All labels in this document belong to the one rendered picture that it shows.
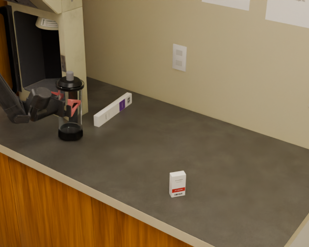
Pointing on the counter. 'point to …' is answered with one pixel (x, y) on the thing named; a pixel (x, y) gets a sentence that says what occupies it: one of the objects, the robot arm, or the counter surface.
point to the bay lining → (36, 50)
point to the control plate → (24, 3)
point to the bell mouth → (46, 24)
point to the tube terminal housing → (64, 40)
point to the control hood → (48, 5)
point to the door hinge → (14, 47)
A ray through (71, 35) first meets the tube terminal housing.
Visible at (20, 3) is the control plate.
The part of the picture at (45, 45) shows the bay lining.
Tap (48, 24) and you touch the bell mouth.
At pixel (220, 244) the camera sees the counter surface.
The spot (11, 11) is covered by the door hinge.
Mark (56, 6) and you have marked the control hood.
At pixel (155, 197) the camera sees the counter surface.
